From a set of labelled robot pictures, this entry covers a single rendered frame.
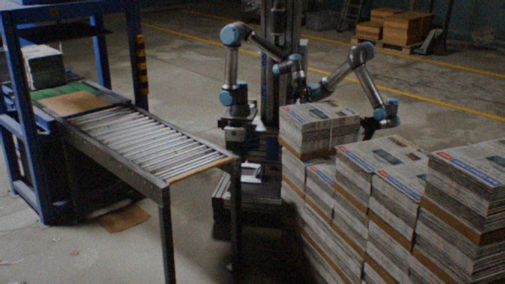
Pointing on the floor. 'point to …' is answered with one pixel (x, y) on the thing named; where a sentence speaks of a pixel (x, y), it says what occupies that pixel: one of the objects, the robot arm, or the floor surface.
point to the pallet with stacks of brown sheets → (395, 29)
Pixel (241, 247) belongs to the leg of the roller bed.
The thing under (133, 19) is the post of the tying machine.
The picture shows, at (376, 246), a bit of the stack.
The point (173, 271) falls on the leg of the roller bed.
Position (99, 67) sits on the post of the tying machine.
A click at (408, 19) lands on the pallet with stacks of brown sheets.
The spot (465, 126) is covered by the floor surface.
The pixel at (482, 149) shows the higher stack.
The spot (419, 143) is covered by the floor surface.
